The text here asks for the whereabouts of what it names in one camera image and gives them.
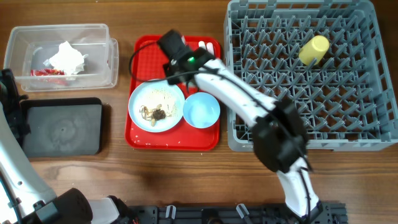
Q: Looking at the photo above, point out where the light blue bowl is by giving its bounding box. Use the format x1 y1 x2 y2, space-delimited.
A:
183 92 221 129

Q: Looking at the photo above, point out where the yellow plastic cup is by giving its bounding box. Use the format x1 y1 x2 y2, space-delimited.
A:
298 35 330 65

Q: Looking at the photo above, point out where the white napkin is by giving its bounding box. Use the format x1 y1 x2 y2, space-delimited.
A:
43 41 88 76

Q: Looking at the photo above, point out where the red snack wrapper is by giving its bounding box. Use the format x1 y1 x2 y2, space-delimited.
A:
30 68 68 86

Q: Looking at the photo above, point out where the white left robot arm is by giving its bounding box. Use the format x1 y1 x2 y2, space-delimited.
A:
1 69 135 223

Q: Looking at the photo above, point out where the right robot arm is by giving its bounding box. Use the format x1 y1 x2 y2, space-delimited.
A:
157 30 320 223

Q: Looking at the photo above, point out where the grey dishwasher rack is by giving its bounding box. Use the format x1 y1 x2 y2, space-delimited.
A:
224 1 397 151

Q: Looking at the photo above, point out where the light blue plate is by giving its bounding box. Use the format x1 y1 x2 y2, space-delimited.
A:
128 80 185 133

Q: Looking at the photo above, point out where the white plastic fork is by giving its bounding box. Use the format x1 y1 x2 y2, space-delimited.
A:
206 42 215 55

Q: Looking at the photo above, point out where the white plastic spoon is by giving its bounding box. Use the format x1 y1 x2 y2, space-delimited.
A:
198 41 206 49

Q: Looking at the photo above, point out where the red plastic tray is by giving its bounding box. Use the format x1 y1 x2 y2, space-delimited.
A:
124 44 220 151

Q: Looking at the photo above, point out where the black tray bin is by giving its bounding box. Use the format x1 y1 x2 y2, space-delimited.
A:
21 97 103 157

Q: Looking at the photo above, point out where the clear plastic bin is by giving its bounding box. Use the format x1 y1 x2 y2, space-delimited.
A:
4 24 119 92

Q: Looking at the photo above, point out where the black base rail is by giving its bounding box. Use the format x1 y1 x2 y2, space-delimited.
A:
131 202 348 224

